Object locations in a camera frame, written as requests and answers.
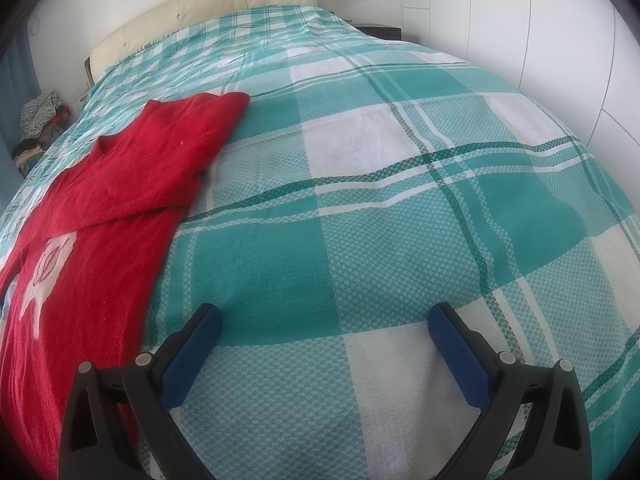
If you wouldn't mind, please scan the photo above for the dark wooden nightstand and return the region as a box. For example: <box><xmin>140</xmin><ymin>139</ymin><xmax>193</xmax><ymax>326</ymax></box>
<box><xmin>356</xmin><ymin>22</ymin><xmax>403</xmax><ymax>41</ymax></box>

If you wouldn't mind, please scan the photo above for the red sweater with white rabbit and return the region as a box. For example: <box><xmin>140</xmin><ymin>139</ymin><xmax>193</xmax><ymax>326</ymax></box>
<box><xmin>0</xmin><ymin>91</ymin><xmax>251</xmax><ymax>480</ymax></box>

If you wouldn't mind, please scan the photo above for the white wardrobe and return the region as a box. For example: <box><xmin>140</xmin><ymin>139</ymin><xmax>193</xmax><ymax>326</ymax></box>
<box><xmin>400</xmin><ymin>0</ymin><xmax>640</xmax><ymax>161</ymax></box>

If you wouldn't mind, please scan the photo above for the blue curtain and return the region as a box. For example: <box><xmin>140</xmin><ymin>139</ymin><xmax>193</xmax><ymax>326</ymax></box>
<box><xmin>0</xmin><ymin>25</ymin><xmax>38</xmax><ymax>211</ymax></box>

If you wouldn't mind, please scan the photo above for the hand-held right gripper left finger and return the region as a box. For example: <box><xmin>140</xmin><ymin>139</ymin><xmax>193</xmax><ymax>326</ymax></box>
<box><xmin>57</xmin><ymin>302</ymin><xmax>223</xmax><ymax>480</ymax></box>

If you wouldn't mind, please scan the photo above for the cream padded headboard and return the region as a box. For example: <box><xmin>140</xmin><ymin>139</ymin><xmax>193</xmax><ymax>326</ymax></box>
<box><xmin>84</xmin><ymin>0</ymin><xmax>321</xmax><ymax>86</ymax></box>

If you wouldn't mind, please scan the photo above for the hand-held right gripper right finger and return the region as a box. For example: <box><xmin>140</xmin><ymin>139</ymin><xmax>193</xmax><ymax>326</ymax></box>
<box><xmin>428</xmin><ymin>301</ymin><xmax>592</xmax><ymax>480</ymax></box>

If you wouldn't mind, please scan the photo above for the pile of mixed clothes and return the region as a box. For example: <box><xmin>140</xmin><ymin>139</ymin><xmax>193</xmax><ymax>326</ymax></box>
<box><xmin>12</xmin><ymin>89</ymin><xmax>73</xmax><ymax>178</ymax></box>

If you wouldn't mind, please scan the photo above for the teal plaid blanket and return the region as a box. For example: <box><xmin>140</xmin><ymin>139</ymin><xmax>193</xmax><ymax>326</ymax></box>
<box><xmin>0</xmin><ymin>4</ymin><xmax>640</xmax><ymax>480</ymax></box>

